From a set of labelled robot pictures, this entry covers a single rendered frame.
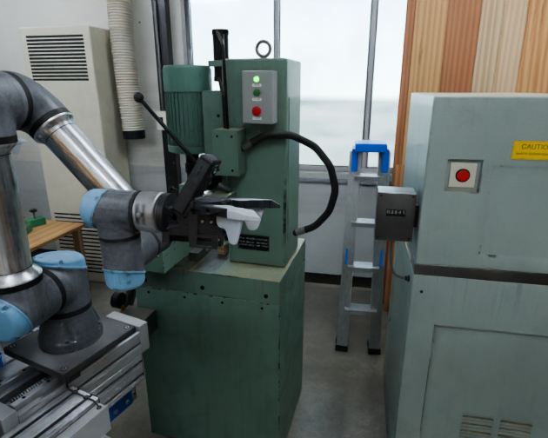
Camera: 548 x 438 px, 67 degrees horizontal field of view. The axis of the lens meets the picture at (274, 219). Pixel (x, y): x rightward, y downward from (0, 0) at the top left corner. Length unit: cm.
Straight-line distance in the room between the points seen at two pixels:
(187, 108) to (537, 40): 202
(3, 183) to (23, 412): 50
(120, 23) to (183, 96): 162
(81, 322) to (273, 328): 67
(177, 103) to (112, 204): 83
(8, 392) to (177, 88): 102
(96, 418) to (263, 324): 66
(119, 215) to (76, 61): 242
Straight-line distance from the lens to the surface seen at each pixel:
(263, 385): 168
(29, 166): 391
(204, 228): 71
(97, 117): 308
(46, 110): 99
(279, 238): 148
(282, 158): 140
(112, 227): 79
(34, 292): 100
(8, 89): 95
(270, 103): 133
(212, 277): 150
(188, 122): 154
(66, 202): 338
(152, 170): 328
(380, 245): 229
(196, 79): 154
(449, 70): 277
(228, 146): 137
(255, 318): 152
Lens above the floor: 143
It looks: 18 degrees down
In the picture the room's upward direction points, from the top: straight up
